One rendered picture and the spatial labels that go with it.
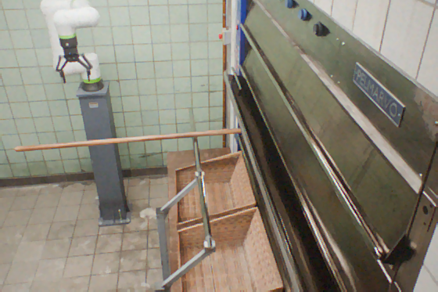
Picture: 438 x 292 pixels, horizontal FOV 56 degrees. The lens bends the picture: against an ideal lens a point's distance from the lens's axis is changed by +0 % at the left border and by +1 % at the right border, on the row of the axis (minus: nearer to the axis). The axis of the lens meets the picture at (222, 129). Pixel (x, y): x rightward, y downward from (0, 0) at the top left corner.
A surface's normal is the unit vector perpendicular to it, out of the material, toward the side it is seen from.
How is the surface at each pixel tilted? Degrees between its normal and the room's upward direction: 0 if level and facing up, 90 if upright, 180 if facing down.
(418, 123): 90
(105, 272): 0
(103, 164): 90
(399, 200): 70
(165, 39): 90
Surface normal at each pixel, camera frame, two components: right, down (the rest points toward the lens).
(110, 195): 0.14, 0.51
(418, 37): -0.99, 0.07
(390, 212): -0.93, -0.23
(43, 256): 0.00, -0.86
